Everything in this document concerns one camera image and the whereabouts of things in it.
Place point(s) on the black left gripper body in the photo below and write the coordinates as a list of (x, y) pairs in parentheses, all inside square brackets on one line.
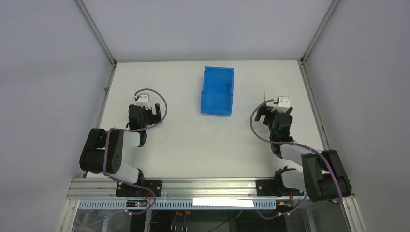
[(152, 113)]

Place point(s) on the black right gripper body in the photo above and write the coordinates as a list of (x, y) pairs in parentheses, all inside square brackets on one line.
[(269, 113)]

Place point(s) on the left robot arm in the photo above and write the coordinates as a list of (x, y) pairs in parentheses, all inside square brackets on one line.
[(103, 149)]

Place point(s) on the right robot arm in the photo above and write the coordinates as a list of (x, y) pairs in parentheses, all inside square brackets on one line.
[(324, 177)]

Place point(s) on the blue plastic bin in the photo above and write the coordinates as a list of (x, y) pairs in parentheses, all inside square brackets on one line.
[(218, 90)]

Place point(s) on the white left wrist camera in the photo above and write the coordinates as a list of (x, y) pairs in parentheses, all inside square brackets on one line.
[(142, 100)]

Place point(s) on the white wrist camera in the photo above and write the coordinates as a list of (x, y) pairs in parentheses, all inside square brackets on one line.
[(142, 100), (282, 104)]

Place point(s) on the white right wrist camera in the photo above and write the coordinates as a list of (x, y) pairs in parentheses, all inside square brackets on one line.
[(282, 104)]

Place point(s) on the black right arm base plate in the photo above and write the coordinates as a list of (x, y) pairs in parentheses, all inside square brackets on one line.
[(272, 187)]

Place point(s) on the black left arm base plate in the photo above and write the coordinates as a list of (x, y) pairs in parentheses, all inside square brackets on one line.
[(155, 185)]

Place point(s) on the white slotted cable duct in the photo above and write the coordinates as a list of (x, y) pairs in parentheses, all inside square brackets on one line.
[(179, 204)]

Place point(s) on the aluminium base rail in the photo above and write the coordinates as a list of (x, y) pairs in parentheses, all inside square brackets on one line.
[(172, 188)]

